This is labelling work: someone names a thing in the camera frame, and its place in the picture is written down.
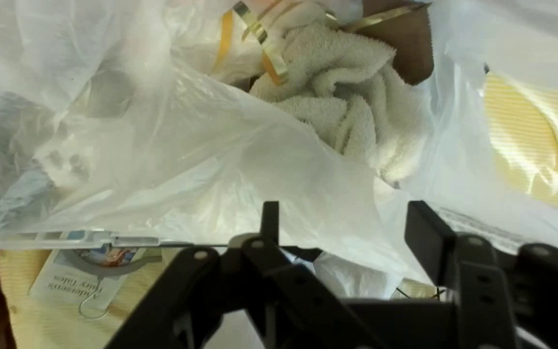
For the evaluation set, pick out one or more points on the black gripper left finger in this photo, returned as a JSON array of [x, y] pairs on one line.
[[246, 290]]

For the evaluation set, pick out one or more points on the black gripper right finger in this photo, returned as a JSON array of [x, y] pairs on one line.
[[517, 296]]

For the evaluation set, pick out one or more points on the white plastic shopping bag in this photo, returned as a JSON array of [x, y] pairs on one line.
[[193, 160]]

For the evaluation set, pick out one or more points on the colourful printed leaflet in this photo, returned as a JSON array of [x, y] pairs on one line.
[[85, 281]]

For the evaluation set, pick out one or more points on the cream terry towel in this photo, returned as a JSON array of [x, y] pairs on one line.
[[348, 96]]

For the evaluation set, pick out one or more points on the grey cloth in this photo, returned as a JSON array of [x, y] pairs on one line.
[[7, 160]]

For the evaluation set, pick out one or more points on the brown cardboard piece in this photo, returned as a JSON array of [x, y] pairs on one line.
[[407, 44]]

